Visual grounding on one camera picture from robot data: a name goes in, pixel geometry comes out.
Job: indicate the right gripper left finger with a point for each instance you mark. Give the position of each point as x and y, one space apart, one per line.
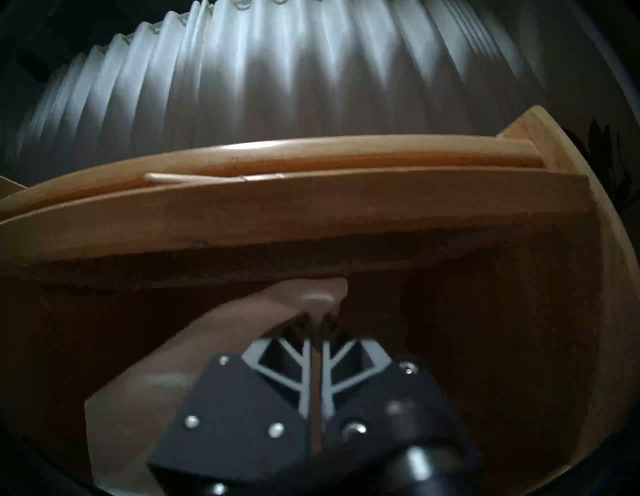
240 420

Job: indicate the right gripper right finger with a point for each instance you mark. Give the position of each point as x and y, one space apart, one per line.
390 400

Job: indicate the white shirt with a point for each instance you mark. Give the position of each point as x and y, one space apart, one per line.
175 360

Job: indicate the wooden cabinet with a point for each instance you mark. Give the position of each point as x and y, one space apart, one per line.
500 325

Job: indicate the tall dark leafy plant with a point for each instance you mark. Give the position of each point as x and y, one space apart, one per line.
605 150

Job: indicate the grey pleated curtain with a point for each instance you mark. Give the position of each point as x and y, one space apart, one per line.
300 75

